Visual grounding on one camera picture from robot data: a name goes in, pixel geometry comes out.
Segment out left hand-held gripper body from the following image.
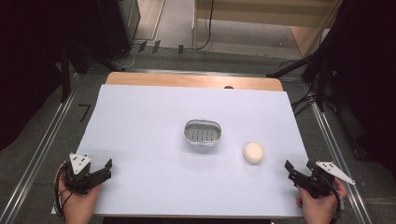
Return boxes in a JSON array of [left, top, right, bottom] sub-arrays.
[[63, 152, 103, 196]]

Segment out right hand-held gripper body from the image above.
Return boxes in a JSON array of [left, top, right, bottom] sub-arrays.
[[305, 160, 357, 200]]

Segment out round white soap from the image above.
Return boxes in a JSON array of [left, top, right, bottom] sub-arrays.
[[242, 141, 265, 165]]

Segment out silver metal soap dish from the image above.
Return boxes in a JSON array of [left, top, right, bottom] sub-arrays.
[[182, 119, 223, 147]]

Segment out person's right hand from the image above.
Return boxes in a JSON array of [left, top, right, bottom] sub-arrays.
[[295, 178, 349, 224]]

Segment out person's left hand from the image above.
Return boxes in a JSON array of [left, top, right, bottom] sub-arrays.
[[54, 163, 103, 224]]

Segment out white table cover sheet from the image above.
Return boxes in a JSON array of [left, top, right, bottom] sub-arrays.
[[50, 83, 310, 218]]

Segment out black stand leg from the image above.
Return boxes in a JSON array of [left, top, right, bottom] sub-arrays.
[[60, 46, 72, 105], [265, 53, 317, 79]]

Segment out black curtain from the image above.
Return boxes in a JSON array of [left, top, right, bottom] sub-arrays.
[[306, 0, 396, 176], [0, 0, 132, 152]]

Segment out dark cabinet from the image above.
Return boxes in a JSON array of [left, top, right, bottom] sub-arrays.
[[97, 0, 142, 61]]

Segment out light wooden shelf unit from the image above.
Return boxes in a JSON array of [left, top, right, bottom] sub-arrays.
[[191, 0, 344, 59]]

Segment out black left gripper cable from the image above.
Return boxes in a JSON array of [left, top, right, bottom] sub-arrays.
[[53, 161, 76, 219]]

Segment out metal floor rail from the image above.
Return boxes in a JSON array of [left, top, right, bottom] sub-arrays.
[[311, 102, 375, 224], [0, 73, 80, 224]]

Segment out black floor cables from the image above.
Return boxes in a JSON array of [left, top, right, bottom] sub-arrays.
[[290, 92, 319, 118]]

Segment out white floor cable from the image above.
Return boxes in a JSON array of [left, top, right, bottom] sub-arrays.
[[110, 44, 139, 71]]

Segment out thin black hanging cable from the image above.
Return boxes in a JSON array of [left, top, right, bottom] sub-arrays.
[[193, 0, 216, 51]]

